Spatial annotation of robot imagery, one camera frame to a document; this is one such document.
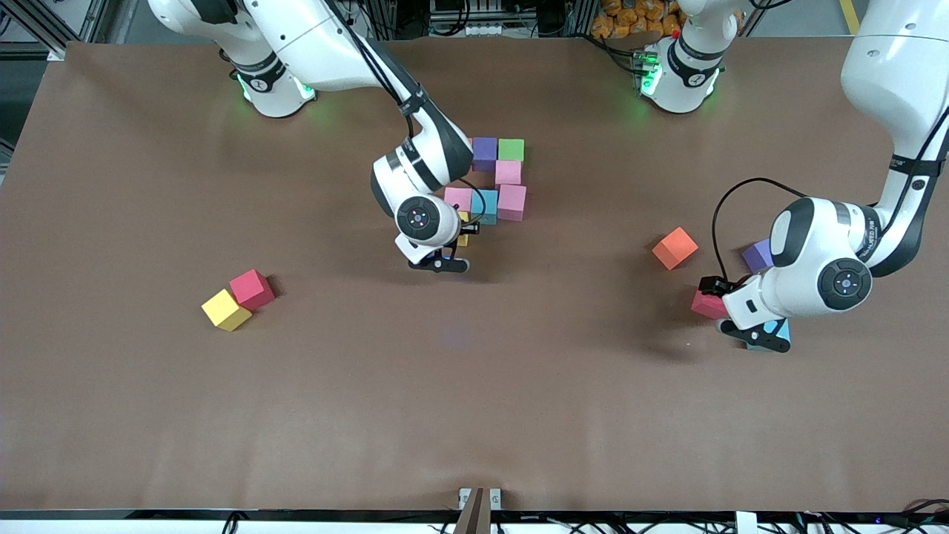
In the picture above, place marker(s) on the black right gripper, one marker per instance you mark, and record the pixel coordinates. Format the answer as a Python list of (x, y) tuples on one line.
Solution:
[(468, 228)]

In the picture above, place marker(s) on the yellow foam block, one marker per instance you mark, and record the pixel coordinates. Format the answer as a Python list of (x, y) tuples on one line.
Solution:
[(225, 309), (463, 240)]

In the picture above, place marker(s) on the light blue foam block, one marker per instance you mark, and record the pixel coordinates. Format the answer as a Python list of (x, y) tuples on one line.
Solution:
[(488, 208), (778, 328)]

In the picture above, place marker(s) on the pink foam block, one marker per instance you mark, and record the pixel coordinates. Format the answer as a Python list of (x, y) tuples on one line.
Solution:
[(508, 173), (511, 202), (457, 198)]

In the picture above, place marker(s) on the purple foam block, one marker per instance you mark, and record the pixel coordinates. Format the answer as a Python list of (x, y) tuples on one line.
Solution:
[(758, 256), (485, 152)]

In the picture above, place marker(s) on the green foam block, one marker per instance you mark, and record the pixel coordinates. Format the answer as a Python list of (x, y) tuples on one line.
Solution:
[(511, 150)]

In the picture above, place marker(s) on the red foam block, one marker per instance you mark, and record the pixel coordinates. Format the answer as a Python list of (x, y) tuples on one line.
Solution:
[(706, 305), (252, 289)]

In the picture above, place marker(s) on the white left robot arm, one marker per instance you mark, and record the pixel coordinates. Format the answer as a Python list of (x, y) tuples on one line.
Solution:
[(815, 252)]

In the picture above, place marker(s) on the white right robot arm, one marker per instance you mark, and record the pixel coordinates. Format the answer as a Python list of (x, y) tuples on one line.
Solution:
[(319, 52)]

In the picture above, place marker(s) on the white power strip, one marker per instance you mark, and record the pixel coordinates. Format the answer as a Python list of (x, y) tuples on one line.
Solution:
[(489, 30)]

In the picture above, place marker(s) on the bag of orange items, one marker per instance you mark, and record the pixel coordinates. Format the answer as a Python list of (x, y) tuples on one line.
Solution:
[(623, 18)]

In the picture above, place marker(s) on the small white box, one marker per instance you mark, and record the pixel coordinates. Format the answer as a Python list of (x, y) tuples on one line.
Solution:
[(746, 523)]

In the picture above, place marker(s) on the small metal bracket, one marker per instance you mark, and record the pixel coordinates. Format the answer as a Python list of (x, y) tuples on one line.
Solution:
[(495, 498)]

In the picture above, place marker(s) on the brown post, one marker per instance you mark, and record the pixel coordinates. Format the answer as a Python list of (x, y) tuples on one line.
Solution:
[(474, 515)]

